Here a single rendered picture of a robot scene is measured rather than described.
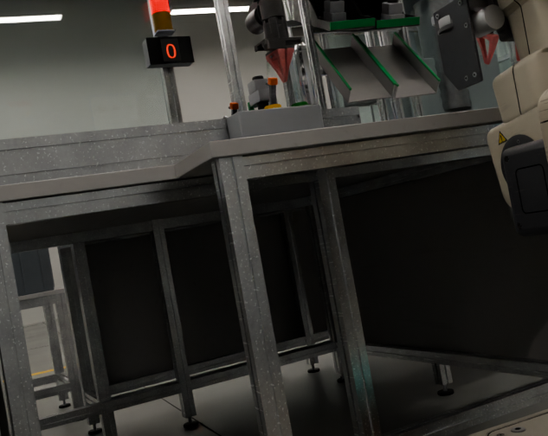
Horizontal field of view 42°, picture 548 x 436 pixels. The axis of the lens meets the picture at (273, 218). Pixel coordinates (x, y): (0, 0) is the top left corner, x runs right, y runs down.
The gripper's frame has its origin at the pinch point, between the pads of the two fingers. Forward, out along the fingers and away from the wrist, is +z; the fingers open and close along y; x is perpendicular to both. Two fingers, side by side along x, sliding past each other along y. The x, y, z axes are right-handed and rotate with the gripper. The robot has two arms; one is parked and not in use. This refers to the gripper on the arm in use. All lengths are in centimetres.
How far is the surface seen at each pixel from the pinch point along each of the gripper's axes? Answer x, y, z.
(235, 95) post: -120, -44, -25
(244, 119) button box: 10.9, 17.8, 11.3
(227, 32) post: -120, -45, -52
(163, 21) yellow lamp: -23.3, 19.3, -23.2
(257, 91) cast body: -11.0, 2.1, 0.0
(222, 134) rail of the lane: 3.9, 20.4, 12.8
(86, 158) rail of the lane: 3, 51, 15
